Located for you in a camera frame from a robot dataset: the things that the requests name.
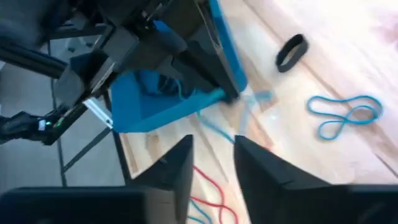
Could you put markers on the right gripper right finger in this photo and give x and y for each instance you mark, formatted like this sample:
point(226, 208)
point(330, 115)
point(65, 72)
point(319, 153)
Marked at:
point(280, 193)

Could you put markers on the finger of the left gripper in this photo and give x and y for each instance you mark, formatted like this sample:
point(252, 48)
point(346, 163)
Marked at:
point(199, 70)
point(217, 53)

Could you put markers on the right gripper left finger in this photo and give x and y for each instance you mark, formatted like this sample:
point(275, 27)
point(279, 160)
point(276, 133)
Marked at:
point(174, 174)

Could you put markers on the long red rubber band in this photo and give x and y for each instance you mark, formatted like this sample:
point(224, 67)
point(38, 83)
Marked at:
point(211, 182)

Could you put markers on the long teal rubber band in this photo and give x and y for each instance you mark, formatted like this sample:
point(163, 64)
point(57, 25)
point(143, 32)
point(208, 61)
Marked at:
point(217, 129)

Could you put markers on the wide black rubber band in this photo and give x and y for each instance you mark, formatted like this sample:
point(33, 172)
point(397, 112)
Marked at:
point(295, 59)

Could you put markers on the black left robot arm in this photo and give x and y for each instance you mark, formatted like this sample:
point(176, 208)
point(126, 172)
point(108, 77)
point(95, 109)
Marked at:
point(28, 18)

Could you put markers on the teal plastic bin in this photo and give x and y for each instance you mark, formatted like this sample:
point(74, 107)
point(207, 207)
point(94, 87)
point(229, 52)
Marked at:
point(146, 115)

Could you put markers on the silver aluminium extrusion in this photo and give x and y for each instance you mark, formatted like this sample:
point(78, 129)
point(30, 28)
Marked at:
point(98, 113)

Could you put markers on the black device with green light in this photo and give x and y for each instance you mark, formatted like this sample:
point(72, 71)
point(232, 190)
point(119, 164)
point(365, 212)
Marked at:
point(18, 127)

